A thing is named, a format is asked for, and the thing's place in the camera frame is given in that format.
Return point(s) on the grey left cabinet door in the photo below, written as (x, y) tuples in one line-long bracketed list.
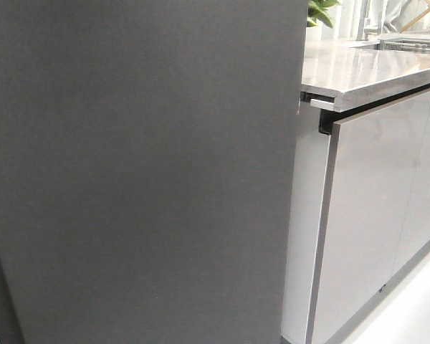
[(371, 166)]

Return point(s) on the dark grey fridge door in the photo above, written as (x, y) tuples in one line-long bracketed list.
[(146, 160)]

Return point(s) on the white cabinet side panel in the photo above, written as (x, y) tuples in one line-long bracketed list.
[(308, 182)]

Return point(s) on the green potted plant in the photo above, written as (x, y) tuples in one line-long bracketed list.
[(317, 11)]

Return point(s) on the steel kitchen faucet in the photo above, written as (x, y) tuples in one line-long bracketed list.
[(370, 22)]

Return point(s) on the grey cabinet door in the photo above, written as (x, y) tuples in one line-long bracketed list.
[(416, 226), (371, 166)]

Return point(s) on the steel kitchen sink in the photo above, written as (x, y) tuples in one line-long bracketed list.
[(418, 43)]

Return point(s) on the grey stone kitchen countertop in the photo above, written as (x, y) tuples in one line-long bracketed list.
[(340, 75)]

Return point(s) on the grey right cabinet door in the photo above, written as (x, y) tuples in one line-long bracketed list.
[(416, 226)]

